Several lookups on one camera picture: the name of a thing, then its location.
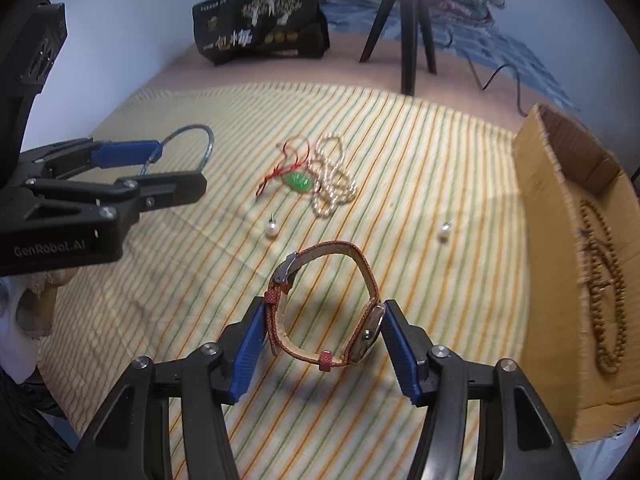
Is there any black tripod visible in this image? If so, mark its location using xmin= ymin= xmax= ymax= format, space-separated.
xmin=358 ymin=0 xmax=437 ymax=97

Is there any wooden bead necklace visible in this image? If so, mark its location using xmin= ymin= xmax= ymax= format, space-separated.
xmin=577 ymin=199 xmax=629 ymax=376

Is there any red strap wristwatch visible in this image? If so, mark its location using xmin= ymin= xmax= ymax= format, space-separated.
xmin=264 ymin=241 xmax=387 ymax=373

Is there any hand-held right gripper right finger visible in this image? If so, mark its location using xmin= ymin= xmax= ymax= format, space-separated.
xmin=381 ymin=300 xmax=583 ymax=480

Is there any black printed bag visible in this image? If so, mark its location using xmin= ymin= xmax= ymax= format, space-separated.
xmin=192 ymin=0 xmax=331 ymax=68

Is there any striped cloth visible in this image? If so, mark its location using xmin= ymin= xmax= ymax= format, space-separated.
xmin=37 ymin=82 xmax=532 ymax=480

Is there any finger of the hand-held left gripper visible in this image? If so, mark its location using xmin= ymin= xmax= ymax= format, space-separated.
xmin=20 ymin=137 xmax=165 ymax=181
xmin=100 ymin=170 xmax=208 ymax=213

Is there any pearl necklace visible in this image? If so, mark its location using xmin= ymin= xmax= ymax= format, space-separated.
xmin=306 ymin=133 xmax=359 ymax=219

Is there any silver bangle bracelet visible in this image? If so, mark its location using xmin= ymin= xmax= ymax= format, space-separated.
xmin=137 ymin=124 xmax=216 ymax=177

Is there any cardboard box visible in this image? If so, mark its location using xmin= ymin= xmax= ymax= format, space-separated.
xmin=511 ymin=103 xmax=640 ymax=447

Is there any black cable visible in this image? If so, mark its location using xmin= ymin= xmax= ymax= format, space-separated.
xmin=435 ymin=25 xmax=531 ymax=117

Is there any person's left hand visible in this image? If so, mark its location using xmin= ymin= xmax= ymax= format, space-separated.
xmin=15 ymin=267 xmax=78 ymax=338

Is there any green jade pendant red cord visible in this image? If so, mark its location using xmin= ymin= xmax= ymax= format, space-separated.
xmin=256 ymin=136 xmax=317 ymax=199

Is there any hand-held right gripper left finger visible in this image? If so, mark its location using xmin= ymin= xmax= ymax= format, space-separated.
xmin=75 ymin=296 xmax=271 ymax=480

